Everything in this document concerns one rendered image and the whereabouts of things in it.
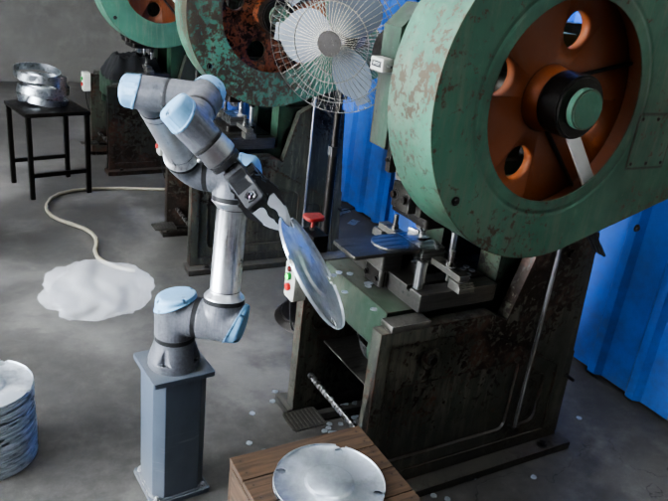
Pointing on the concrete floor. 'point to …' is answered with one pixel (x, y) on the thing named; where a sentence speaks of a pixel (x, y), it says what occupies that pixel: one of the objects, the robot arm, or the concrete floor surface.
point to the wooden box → (251, 472)
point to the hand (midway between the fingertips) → (284, 225)
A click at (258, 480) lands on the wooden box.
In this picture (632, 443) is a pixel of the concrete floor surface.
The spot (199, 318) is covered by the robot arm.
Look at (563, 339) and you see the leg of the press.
